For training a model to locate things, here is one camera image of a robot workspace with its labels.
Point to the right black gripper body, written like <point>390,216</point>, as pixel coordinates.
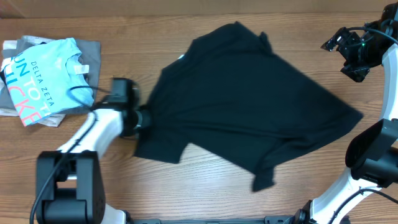
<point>343,51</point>

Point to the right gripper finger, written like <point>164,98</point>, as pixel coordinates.
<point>339,37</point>
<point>355,72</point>

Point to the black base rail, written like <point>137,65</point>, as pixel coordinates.
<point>211,221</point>

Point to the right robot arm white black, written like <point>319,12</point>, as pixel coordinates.
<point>371,160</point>

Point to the black t-shirt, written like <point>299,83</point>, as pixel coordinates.
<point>233,96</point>

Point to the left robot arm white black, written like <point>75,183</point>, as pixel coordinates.
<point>69,185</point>

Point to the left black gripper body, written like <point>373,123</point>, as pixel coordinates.
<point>143,119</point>

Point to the grey folded t-shirt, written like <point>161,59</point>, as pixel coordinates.
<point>91,55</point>

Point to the light blue printed t-shirt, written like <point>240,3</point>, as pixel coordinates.
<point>47,79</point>

